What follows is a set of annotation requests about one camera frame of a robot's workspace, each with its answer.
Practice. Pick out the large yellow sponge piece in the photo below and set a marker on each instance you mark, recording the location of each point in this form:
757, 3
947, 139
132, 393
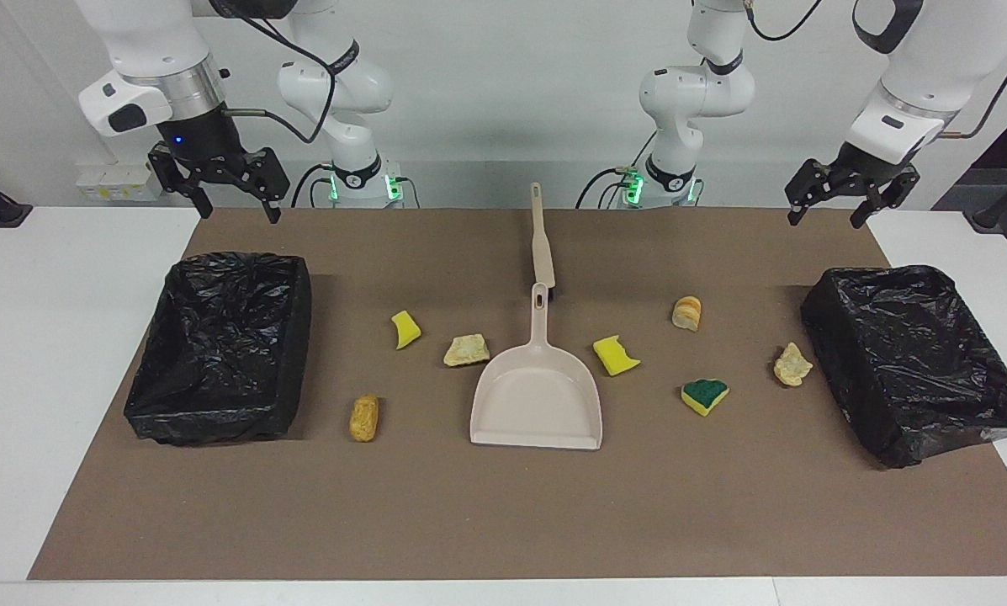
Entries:
615, 356

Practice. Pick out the white wall socket box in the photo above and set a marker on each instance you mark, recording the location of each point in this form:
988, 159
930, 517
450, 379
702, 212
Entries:
116, 181

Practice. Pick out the small curved yellow sponge piece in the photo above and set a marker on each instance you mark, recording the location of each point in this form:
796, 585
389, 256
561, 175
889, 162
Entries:
405, 331

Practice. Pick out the green and yellow sponge piece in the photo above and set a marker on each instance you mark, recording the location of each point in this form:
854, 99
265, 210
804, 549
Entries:
705, 396

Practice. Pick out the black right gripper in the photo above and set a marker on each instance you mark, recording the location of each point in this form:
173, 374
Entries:
204, 143

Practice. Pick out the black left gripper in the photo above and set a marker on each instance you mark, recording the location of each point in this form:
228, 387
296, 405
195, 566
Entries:
869, 167

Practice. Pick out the beige plastic dustpan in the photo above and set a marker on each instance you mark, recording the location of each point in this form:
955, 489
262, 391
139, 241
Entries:
537, 396

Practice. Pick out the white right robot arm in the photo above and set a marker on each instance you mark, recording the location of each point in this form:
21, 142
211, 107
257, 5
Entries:
150, 42

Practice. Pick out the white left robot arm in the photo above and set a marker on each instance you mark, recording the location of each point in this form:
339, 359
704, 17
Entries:
932, 67

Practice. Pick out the beige hand brush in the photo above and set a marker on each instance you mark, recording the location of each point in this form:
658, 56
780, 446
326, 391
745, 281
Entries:
542, 244

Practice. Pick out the pale crumbly bread chunk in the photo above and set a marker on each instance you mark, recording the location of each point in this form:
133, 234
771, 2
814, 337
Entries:
467, 351
792, 365

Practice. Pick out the black bag lined bin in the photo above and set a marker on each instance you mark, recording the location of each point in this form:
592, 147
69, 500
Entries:
907, 362
217, 337

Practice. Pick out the brown bread roll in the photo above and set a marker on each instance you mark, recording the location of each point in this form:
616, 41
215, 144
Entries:
364, 419

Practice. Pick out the brown table mat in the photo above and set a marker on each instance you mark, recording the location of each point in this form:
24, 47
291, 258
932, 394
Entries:
503, 505

